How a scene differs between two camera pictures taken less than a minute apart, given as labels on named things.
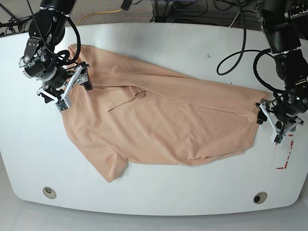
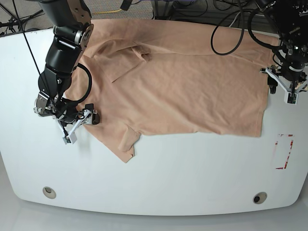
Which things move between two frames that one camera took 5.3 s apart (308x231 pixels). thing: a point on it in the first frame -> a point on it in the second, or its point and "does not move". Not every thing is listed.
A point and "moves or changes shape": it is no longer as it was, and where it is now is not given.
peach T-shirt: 141,114 moves or changes shape
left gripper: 41,63 -> 63,109
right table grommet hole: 260,197 does not move
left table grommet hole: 49,192 does not move
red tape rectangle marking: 286,162 does not move
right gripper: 294,102 -> 294,63
